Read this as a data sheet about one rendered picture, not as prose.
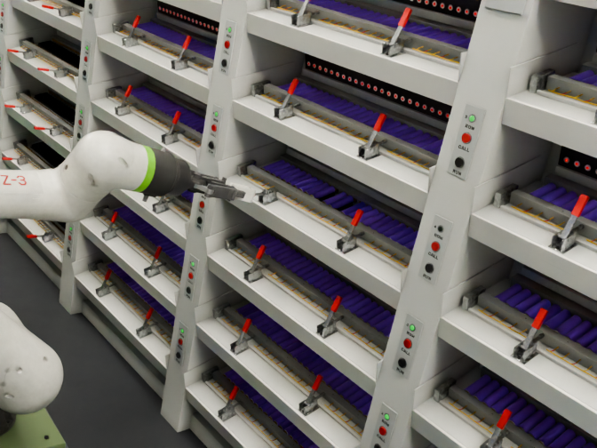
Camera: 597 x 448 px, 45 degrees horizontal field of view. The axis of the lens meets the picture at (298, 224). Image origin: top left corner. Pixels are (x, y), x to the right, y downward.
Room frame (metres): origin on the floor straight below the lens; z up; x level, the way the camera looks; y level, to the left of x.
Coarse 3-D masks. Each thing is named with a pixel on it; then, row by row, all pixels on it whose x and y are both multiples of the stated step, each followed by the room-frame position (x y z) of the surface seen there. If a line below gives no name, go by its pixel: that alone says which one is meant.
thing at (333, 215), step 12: (252, 168) 1.69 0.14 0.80; (252, 180) 1.66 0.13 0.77; (264, 180) 1.65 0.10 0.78; (276, 180) 1.63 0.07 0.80; (288, 192) 1.59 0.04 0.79; (300, 192) 1.57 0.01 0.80; (312, 204) 1.53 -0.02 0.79; (324, 204) 1.52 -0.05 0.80; (324, 216) 1.49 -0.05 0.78; (336, 216) 1.48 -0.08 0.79; (348, 216) 1.47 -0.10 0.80; (348, 228) 1.45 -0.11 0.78; (360, 228) 1.42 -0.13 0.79; (372, 240) 1.40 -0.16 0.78; (384, 240) 1.38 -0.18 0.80; (396, 252) 1.35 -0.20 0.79; (408, 252) 1.34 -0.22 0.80; (408, 264) 1.32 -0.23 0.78
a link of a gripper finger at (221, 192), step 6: (210, 186) 1.38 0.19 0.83; (216, 186) 1.41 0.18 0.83; (222, 186) 1.43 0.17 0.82; (216, 192) 1.41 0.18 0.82; (222, 192) 1.42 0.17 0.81; (228, 192) 1.44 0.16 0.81; (234, 192) 1.45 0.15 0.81; (222, 198) 1.42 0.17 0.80; (228, 198) 1.44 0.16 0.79; (234, 198) 1.45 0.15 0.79
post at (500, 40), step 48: (528, 0) 1.18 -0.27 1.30; (480, 48) 1.22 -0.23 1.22; (528, 48) 1.19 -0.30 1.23; (480, 96) 1.21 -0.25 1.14; (480, 144) 1.19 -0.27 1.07; (528, 144) 1.26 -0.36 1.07; (432, 192) 1.24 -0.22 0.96; (432, 288) 1.20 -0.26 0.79; (432, 336) 1.18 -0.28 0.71; (384, 384) 1.23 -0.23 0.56
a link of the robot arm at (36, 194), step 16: (0, 176) 1.18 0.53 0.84; (16, 176) 1.21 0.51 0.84; (32, 176) 1.23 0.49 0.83; (48, 176) 1.26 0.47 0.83; (0, 192) 1.16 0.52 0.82; (16, 192) 1.19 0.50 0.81; (32, 192) 1.21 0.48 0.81; (48, 192) 1.24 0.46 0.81; (64, 192) 1.26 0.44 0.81; (0, 208) 1.16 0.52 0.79; (16, 208) 1.19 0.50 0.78; (32, 208) 1.21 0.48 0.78; (48, 208) 1.24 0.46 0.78; (64, 208) 1.26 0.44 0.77; (80, 208) 1.27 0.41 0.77
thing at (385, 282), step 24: (240, 168) 1.69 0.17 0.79; (264, 216) 1.55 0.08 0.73; (288, 216) 1.51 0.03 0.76; (312, 240) 1.42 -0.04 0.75; (336, 240) 1.42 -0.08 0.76; (360, 240) 1.42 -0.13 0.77; (336, 264) 1.37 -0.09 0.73; (360, 264) 1.33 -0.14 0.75; (384, 264) 1.33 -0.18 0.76; (384, 288) 1.27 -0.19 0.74
